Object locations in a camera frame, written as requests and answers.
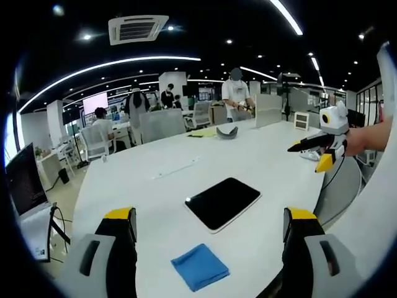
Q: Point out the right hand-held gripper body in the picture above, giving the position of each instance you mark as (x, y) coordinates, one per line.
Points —
(334, 127)

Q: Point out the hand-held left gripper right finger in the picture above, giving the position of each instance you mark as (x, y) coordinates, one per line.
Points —
(313, 248)

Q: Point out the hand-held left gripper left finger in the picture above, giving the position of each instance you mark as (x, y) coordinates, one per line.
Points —
(102, 248)

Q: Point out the blue cleaning cloth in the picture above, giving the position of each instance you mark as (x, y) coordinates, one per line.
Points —
(200, 267)

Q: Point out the black tablet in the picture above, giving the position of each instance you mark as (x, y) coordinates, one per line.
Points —
(222, 200)

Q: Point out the yellow cloth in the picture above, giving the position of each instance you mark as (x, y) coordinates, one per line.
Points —
(201, 134)

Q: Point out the person's right hand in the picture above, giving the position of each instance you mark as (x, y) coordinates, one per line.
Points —
(353, 143)

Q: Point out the white game controller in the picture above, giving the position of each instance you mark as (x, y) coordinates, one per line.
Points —
(308, 155)

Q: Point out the small white drawer box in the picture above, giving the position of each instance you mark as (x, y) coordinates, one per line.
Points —
(301, 121)

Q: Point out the grey desk divider panel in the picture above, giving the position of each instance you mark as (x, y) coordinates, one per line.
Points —
(268, 111)

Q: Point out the grey curved headset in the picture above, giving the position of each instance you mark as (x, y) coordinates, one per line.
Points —
(227, 133)

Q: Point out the open laptop computer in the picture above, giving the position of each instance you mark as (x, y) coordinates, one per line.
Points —
(26, 192)

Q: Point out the white mesh office chair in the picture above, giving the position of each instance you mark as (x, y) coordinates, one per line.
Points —
(198, 114)
(94, 144)

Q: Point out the ceiling air conditioner vent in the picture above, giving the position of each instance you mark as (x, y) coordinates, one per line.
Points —
(136, 28)

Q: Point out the black camera tripod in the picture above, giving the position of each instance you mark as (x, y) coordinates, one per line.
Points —
(287, 96)

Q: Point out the white wall display screen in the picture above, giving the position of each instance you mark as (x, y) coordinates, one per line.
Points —
(94, 104)

